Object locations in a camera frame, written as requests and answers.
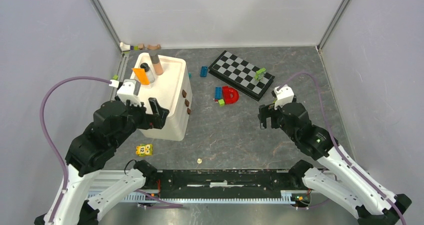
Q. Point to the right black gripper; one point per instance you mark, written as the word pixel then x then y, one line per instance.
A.
pixel 264 112

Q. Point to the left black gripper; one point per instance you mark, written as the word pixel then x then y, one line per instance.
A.
pixel 160 114

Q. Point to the white drawer organizer box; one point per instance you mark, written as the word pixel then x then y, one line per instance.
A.
pixel 173 91

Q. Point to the clear vial black cap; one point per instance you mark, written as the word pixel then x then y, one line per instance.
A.
pixel 148 72

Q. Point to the orange white cream tube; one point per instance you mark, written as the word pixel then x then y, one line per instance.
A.
pixel 141 75

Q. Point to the concealer tube grey cap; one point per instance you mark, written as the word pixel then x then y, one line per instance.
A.
pixel 156 63

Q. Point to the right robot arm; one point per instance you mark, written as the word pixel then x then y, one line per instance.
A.
pixel 356 191

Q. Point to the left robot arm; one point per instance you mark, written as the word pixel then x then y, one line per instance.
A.
pixel 88 153

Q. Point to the red lego arch piece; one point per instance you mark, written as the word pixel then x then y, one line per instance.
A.
pixel 230 95

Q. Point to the green lego plate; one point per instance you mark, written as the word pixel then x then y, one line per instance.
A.
pixel 259 74

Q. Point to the yellow owl number block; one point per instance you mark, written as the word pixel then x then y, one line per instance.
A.
pixel 144 150

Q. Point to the small green cube block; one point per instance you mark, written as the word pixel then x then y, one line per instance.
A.
pixel 221 102

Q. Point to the black grey checkerboard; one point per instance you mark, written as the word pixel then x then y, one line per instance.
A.
pixel 240 74

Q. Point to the blue red lego stack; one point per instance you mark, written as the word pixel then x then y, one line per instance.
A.
pixel 218 94

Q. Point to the small blue lego brick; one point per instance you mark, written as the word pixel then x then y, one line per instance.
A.
pixel 204 71

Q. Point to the tan wooden arch block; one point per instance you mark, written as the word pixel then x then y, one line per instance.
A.
pixel 154 47

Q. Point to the small tan wooden block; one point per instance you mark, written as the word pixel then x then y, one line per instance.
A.
pixel 141 46

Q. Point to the small purple green blocks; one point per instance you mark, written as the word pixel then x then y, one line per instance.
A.
pixel 134 47

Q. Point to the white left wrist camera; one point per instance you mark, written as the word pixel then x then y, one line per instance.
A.
pixel 127 91

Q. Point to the small green block by rail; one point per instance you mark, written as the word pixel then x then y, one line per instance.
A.
pixel 115 77

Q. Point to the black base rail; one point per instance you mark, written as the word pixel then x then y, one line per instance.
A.
pixel 222 183

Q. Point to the white block by wall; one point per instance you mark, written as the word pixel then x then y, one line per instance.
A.
pixel 124 47

